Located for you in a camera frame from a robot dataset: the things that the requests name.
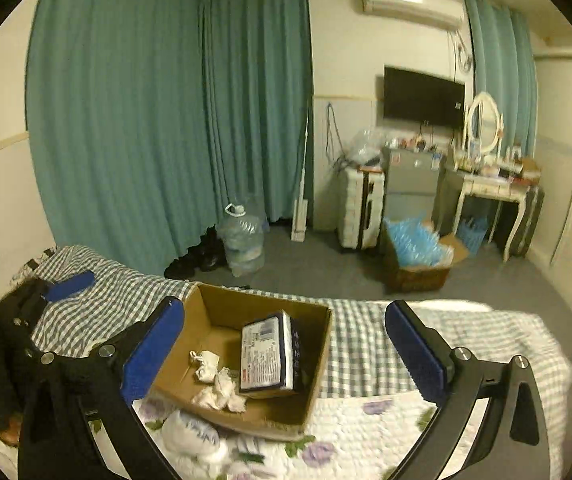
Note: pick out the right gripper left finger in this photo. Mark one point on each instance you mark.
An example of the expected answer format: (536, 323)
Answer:
(56, 440)

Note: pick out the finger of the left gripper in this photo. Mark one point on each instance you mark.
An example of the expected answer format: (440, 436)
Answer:
(71, 286)

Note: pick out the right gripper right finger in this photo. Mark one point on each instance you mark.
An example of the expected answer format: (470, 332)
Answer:
(512, 439)

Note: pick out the white patterned sock bundle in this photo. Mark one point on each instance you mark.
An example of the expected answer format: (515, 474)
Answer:
(186, 434)

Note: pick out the white socks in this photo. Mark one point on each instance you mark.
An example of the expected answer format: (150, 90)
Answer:
(207, 365)

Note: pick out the cream lace sock bundle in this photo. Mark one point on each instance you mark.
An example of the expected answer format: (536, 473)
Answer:
(222, 394)

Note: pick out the packaged item with label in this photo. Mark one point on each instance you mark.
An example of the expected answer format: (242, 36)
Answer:
(270, 353)

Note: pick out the black shoes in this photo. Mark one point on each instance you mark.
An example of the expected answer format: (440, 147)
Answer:
(207, 256)

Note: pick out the brown cardboard box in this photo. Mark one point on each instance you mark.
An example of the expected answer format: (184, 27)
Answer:
(214, 318)

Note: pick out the white floral quilt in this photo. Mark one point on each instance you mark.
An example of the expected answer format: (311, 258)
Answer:
(349, 438)

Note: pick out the clear water jug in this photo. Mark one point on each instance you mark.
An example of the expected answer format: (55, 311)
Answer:
(243, 238)

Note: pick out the large teal curtain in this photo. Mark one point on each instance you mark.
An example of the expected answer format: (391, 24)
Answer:
(147, 117)

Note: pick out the box of blue hangers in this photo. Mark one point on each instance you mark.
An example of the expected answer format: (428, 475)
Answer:
(415, 258)

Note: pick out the white flat mop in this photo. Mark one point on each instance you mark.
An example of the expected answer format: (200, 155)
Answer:
(299, 220)

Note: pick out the dark striped suitcase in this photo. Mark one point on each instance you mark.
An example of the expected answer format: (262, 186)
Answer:
(521, 242)

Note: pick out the white dressing table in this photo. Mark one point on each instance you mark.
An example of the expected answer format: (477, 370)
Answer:
(501, 191)

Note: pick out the grey mini fridge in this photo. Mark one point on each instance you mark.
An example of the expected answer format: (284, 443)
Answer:
(411, 184)

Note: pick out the white suitcase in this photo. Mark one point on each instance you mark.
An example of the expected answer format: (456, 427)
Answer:
(361, 203)

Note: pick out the clear plastic bag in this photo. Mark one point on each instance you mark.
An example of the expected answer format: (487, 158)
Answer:
(367, 146)

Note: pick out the white oval vanity mirror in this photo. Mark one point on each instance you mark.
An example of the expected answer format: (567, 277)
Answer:
(483, 126)

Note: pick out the small teal curtain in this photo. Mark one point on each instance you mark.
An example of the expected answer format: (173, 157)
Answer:
(504, 67)

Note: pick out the white air conditioner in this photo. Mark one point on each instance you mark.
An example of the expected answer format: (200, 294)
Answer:
(444, 14)

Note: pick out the black wall television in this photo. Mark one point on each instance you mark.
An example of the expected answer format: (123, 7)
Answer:
(419, 97)

